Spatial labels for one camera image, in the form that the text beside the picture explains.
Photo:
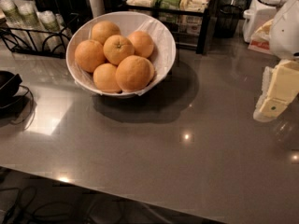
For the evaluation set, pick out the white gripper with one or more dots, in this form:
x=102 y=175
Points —
x=286 y=32

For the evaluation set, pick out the large orange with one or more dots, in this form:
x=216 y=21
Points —
x=134 y=73

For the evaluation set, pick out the white bowl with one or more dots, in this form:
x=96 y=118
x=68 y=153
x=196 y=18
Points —
x=124 y=20

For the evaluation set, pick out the red white card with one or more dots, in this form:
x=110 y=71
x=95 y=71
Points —
x=259 y=41

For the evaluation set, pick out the white appliance back right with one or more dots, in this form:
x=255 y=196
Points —
x=258 y=13

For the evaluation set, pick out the black mesh basket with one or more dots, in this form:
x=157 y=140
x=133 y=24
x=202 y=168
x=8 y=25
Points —
x=228 y=18

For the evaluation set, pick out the black shelf with packets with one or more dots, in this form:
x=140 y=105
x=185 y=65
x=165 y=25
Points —
x=187 y=19

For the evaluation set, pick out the orange back right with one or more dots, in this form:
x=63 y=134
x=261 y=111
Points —
x=142 y=43

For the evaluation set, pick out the orange centre top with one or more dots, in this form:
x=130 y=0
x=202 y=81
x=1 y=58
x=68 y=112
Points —
x=117 y=48

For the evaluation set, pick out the orange front left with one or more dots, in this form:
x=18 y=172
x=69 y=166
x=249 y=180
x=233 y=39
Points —
x=104 y=78

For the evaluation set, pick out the orange back left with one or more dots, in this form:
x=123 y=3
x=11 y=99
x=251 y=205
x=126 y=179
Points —
x=102 y=30

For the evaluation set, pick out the orange far left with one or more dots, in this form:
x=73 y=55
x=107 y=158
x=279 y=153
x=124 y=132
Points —
x=89 y=55

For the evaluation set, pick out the white paper cup stack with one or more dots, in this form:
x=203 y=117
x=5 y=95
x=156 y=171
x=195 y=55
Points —
x=96 y=0

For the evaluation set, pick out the black tray device left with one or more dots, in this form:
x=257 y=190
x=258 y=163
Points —
x=16 y=100

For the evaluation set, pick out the black wire rack left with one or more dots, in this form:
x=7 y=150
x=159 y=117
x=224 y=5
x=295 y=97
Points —
x=39 y=42

